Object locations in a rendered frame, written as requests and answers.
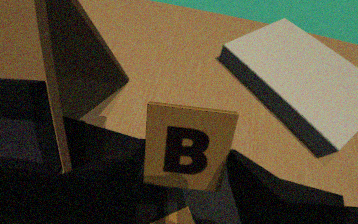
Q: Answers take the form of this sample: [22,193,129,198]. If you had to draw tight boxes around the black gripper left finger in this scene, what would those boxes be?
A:
[0,139,145,224]

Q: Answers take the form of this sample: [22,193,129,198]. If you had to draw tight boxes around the beige flat rectangular slab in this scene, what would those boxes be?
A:
[220,18,358,157]

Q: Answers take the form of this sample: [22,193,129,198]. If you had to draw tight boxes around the tan cardboard board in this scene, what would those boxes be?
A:
[0,0,129,175]

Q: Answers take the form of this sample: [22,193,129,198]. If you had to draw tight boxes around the tan letter tile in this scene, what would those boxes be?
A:
[143,101,239,192]
[152,206,195,224]

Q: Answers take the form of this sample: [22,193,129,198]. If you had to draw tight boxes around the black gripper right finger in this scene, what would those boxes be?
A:
[227,149,358,224]

